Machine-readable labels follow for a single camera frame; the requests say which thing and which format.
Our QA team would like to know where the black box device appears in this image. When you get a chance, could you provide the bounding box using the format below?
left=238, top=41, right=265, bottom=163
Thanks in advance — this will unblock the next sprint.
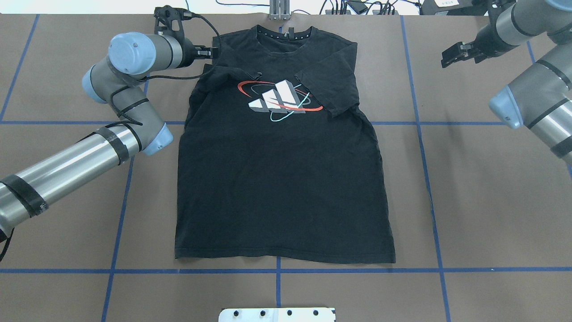
left=420, top=0, right=488, bottom=16

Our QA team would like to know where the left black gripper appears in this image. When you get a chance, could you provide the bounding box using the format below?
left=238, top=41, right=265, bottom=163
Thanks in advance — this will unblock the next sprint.
left=181, top=42, right=221, bottom=65

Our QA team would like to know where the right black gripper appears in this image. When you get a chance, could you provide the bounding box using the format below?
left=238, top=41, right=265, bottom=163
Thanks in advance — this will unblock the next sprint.
left=441, top=35, right=494, bottom=68

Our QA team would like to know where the white camera mast post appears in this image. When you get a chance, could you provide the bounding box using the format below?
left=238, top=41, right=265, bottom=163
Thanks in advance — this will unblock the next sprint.
left=218, top=307, right=336, bottom=322

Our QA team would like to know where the aluminium frame post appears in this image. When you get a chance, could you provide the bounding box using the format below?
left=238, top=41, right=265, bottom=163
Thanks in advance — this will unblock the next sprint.
left=269, top=0, right=291, bottom=21

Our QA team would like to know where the brown paper table cover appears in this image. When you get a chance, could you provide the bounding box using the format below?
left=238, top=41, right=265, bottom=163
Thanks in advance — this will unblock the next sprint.
left=0, top=13, right=572, bottom=322

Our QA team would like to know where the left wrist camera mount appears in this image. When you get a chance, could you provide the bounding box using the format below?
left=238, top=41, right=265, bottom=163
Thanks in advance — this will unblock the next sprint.
left=153, top=5, right=193, bottom=39

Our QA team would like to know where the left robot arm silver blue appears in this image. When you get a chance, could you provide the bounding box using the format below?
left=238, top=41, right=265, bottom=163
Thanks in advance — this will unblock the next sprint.
left=0, top=31, right=221, bottom=241

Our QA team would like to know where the black t-shirt with logo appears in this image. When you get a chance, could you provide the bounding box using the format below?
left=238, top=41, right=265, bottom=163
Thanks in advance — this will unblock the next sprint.
left=174, top=25, right=396, bottom=264

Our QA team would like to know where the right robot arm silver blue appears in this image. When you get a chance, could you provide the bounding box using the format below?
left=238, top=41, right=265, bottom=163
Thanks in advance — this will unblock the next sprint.
left=441, top=0, right=572, bottom=165

